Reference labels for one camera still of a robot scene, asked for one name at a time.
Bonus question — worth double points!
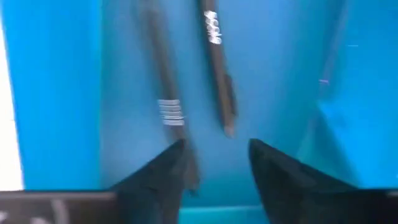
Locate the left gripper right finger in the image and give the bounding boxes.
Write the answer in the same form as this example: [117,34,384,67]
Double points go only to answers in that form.
[248,139,358,224]

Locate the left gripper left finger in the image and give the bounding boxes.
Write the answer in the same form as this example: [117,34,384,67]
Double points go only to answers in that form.
[110,139,187,224]

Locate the black pen silver rings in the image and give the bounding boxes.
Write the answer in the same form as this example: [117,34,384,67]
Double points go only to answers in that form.
[138,0,200,192]

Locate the blue plastic bin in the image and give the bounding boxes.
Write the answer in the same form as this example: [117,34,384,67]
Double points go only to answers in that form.
[1,0,398,224]

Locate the black pen white print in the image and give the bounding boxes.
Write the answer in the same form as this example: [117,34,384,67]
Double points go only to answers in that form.
[198,0,239,139]

